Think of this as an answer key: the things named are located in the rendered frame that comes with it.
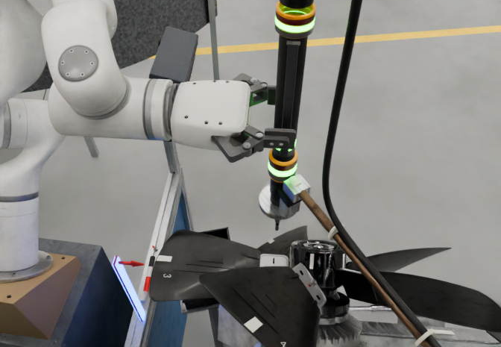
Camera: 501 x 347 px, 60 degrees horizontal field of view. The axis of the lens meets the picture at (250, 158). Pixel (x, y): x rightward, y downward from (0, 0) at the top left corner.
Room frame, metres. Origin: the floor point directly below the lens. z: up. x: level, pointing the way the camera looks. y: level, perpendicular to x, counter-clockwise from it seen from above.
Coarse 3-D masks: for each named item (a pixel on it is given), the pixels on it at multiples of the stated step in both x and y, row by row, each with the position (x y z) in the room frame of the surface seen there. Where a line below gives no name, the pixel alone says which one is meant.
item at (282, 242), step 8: (288, 232) 0.67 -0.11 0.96; (296, 232) 0.65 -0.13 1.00; (304, 232) 0.63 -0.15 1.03; (280, 240) 0.63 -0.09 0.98; (288, 240) 0.61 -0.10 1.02; (296, 240) 0.59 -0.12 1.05; (256, 248) 0.63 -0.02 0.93; (264, 248) 0.62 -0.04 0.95; (272, 248) 0.60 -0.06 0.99; (280, 248) 0.58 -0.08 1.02; (288, 248) 0.57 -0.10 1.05
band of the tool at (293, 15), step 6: (276, 6) 0.43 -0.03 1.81; (282, 6) 0.45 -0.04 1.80; (312, 6) 0.44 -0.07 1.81; (282, 12) 0.42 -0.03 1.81; (288, 12) 0.45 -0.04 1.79; (294, 12) 0.45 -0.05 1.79; (300, 12) 0.45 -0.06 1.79; (306, 12) 0.45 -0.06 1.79; (312, 12) 0.42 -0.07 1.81; (288, 18) 0.41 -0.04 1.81; (294, 18) 0.41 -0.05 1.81; (300, 18) 0.41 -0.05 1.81; (306, 18) 0.41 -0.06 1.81; (306, 24) 0.41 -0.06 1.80; (282, 30) 0.42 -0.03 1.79
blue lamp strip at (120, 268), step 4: (116, 260) 0.46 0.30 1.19; (120, 260) 0.47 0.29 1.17; (116, 264) 0.45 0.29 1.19; (116, 268) 0.45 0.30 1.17; (120, 268) 0.46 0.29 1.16; (124, 268) 0.47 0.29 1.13; (120, 272) 0.45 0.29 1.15; (124, 272) 0.46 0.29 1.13; (124, 276) 0.45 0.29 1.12; (124, 280) 0.45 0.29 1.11; (128, 280) 0.46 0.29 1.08; (128, 284) 0.46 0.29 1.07; (128, 288) 0.45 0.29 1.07; (132, 288) 0.46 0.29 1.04; (128, 292) 0.45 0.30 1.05; (132, 292) 0.46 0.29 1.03; (132, 296) 0.45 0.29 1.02; (136, 296) 0.47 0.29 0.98; (136, 300) 0.46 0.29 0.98; (136, 304) 0.45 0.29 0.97; (140, 304) 0.46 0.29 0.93; (136, 308) 0.45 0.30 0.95; (140, 308) 0.46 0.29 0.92; (140, 312) 0.45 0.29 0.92; (144, 312) 0.47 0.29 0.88; (144, 316) 0.46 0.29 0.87
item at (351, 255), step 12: (300, 192) 0.38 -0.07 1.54; (312, 204) 0.36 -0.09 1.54; (324, 216) 0.34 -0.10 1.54; (336, 240) 0.30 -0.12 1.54; (348, 252) 0.28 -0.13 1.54; (360, 264) 0.27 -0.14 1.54; (372, 276) 0.25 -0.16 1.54; (384, 300) 0.22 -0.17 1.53; (396, 312) 0.20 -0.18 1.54; (408, 324) 0.19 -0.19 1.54; (420, 336) 0.18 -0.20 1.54
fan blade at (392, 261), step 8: (416, 248) 0.51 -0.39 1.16; (424, 248) 0.51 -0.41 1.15; (432, 248) 0.51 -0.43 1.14; (440, 248) 0.52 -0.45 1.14; (448, 248) 0.52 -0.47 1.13; (368, 256) 0.48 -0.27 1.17; (376, 256) 0.48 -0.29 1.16; (384, 256) 0.49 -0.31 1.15; (392, 256) 0.50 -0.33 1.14; (400, 256) 0.50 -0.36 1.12; (408, 256) 0.51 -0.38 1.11; (416, 256) 0.52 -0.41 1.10; (424, 256) 0.53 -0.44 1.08; (376, 264) 0.49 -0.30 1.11; (384, 264) 0.50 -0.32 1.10; (392, 264) 0.51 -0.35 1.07; (400, 264) 0.52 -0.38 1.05; (408, 264) 0.54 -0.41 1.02
